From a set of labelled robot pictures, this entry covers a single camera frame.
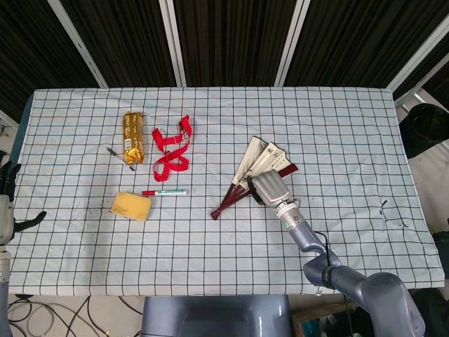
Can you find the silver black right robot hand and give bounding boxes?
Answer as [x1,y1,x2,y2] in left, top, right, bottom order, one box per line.
[246,170,293,208]

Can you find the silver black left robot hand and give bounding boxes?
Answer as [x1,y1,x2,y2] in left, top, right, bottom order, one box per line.
[0,163,48,246]

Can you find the paper folding fan red ribs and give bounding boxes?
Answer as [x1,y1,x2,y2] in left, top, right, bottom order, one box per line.
[210,136,299,221]

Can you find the white black checkered tablecloth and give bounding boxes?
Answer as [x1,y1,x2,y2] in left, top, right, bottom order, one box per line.
[6,86,446,298]

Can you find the white marker red cap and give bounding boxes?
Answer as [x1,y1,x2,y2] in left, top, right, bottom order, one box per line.
[141,189,189,197]

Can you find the yellow sponge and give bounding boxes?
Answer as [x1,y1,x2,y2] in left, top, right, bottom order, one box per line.
[110,191,154,223]

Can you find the grey-blue robot torso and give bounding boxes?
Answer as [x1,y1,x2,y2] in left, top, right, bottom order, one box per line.
[140,295,294,337]

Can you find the gold foil package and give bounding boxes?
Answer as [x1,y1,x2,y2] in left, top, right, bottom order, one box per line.
[121,111,145,166]

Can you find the black cloth bag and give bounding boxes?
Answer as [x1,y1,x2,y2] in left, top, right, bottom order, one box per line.
[399,103,449,159]

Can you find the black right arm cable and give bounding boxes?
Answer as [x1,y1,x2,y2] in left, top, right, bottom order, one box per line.
[313,230,351,337]

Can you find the red ribbon lanyard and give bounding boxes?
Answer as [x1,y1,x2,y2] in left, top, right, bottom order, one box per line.
[151,114,194,183]

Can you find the black floor cables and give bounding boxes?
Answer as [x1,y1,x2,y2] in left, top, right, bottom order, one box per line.
[6,296,142,337]

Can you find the white metal partition post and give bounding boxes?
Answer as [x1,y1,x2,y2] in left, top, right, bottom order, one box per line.
[387,0,449,93]
[47,0,108,88]
[159,0,187,87]
[273,0,311,87]

